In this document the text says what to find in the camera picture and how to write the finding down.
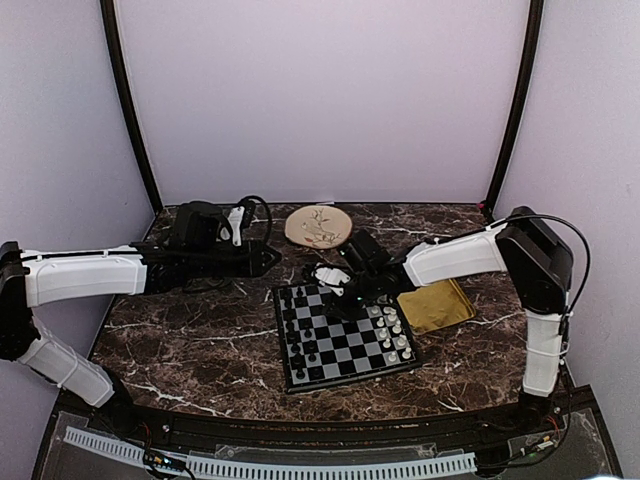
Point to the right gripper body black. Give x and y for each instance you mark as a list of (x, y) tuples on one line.
[(367, 290)]

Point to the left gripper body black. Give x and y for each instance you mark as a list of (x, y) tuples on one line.
[(205, 263)]

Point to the gold metal tray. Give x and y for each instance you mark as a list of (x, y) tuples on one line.
[(436, 306)]

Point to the black white chess board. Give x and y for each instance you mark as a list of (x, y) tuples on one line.
[(346, 350)]

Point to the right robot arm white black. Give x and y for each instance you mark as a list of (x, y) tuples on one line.
[(538, 261)]

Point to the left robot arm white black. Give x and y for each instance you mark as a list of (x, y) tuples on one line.
[(30, 279)]

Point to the white chess pieces row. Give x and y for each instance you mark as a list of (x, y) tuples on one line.
[(391, 337)]

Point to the beige floral ceramic plate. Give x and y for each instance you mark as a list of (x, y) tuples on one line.
[(319, 227)]

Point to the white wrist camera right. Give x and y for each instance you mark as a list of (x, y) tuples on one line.
[(326, 275)]

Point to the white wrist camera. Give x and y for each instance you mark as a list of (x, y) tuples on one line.
[(239, 218), (326, 275)]

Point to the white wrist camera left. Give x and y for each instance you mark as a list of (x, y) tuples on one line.
[(239, 218)]

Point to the grey slotted cable duct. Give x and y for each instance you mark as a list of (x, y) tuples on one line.
[(236, 462)]

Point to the black front rail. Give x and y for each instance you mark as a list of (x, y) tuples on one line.
[(484, 429)]

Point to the left black frame post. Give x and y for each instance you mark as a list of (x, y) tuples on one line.
[(126, 101)]

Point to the black frame post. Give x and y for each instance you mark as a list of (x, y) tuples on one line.
[(126, 101), (520, 94)]

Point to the right black frame post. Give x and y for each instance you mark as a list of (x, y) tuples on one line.
[(520, 94)]

